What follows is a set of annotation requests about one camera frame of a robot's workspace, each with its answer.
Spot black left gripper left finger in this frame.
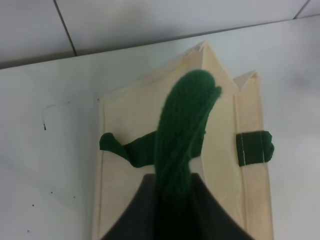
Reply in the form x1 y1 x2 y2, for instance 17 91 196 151
102 174 158 240

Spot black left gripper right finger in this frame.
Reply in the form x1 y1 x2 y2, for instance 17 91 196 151
191 173 252 240

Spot cream linen bag green handles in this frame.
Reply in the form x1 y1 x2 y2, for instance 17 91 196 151
92 42 274 240

